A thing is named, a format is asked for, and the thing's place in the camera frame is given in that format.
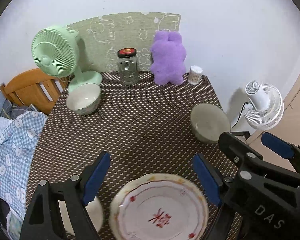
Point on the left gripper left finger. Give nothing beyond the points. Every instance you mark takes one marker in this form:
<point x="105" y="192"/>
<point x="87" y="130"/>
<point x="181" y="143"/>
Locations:
<point x="78" y="191"/>

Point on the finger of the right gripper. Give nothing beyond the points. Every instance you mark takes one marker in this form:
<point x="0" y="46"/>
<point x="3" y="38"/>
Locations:
<point x="239" y="153"/>
<point x="282" y="148"/>

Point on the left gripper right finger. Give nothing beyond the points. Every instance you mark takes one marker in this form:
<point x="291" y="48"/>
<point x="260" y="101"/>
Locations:
<point x="219" y="190"/>

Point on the grey speckled bowl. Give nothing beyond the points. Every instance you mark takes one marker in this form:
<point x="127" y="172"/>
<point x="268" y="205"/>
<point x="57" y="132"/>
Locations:
<point x="85" y="99"/>
<point x="94" y="210"/>

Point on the large cream bowl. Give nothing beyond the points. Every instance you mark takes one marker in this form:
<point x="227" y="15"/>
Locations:
<point x="208" y="122"/>

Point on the red patterned white plate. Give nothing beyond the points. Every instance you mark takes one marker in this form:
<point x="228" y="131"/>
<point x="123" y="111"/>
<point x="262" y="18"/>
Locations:
<point x="160" y="212"/>

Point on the yellow floral plate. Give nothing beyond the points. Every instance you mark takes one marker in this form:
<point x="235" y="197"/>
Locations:
<point x="113" y="204"/>

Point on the beige door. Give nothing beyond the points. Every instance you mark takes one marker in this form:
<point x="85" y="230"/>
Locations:
<point x="288" y="129"/>

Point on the white fan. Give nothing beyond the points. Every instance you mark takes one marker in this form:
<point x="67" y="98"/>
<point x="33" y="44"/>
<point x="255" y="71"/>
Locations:
<point x="265" y="106"/>

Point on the blue checkered cloth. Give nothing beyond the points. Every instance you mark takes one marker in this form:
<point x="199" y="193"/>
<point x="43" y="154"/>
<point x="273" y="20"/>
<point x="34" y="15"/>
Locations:
<point x="20" y="129"/>

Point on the brown polka dot tablecloth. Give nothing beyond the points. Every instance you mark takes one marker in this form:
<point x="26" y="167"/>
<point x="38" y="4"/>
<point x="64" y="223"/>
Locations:
<point x="144" y="127"/>

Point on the cotton swab container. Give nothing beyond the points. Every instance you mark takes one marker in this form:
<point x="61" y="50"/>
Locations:
<point x="195" y="74"/>

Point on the wooden chair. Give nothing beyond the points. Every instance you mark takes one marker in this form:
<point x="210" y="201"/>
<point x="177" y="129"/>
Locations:
<point x="33" y="87"/>

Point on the purple plush toy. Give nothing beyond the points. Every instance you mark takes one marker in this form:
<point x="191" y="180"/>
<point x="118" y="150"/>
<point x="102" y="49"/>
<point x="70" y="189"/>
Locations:
<point x="168" y="54"/>

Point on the glass jar black lid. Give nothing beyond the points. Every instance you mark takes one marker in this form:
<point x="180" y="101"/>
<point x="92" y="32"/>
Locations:
<point x="128" y="66"/>

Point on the green desk fan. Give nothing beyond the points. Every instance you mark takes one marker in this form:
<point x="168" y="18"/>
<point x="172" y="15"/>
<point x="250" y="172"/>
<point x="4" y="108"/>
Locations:
<point x="55" y="51"/>

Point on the green animal print wall mat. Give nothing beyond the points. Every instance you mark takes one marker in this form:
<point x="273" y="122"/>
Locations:
<point x="102" y="36"/>

